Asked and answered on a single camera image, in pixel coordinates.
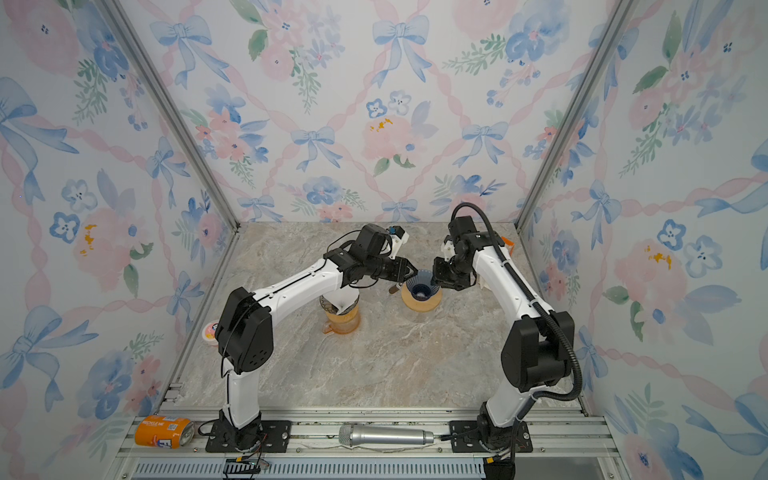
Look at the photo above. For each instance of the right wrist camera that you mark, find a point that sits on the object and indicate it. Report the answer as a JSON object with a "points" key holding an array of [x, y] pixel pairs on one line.
{"points": [[447, 249]]}

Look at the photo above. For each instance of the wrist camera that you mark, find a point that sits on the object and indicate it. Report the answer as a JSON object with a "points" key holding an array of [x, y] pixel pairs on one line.
{"points": [[447, 249], [375, 241]]}

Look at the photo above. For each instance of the orange can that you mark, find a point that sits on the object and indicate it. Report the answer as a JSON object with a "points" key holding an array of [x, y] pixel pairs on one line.
{"points": [[164, 432]]}

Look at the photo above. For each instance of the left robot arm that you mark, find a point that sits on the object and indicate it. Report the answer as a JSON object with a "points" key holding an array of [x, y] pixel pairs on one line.
{"points": [[245, 334]]}

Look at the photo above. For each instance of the blue glass dripper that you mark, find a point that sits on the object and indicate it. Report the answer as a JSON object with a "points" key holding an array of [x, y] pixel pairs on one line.
{"points": [[422, 287]]}

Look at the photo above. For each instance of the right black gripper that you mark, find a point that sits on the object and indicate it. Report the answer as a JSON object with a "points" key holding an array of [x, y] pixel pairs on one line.
{"points": [[439, 277]]}

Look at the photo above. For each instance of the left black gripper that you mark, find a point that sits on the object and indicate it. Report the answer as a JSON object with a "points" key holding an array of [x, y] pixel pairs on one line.
{"points": [[403, 267]]}

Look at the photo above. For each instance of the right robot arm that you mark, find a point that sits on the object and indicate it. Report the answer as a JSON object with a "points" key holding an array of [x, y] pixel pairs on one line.
{"points": [[538, 360]]}

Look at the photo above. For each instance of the aluminium front rail frame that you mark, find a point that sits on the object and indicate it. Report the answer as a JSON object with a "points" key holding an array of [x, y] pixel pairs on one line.
{"points": [[567, 444]]}

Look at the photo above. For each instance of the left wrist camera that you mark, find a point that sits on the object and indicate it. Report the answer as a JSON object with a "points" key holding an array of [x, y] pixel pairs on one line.
{"points": [[375, 241]]}

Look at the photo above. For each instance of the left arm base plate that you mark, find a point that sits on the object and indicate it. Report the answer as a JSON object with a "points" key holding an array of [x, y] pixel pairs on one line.
{"points": [[266, 436]]}

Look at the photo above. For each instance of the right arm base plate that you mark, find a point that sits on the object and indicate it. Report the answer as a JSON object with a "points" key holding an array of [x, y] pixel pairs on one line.
{"points": [[471, 436]]}

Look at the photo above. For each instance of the white paper coffee filter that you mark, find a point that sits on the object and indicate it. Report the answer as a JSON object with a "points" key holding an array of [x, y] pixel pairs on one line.
{"points": [[339, 302]]}

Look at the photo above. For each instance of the coffee filter pack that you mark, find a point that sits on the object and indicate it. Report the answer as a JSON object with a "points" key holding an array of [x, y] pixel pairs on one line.
{"points": [[509, 245]]}

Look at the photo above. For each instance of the orange glass carafe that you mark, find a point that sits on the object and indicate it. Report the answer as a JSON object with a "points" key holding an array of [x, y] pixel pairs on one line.
{"points": [[342, 324]]}

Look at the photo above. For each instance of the pink cylindrical container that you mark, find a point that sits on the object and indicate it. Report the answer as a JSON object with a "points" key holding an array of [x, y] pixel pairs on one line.
{"points": [[208, 333]]}

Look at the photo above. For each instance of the silver microphone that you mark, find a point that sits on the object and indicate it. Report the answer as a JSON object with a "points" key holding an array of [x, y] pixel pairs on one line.
{"points": [[358, 434]]}

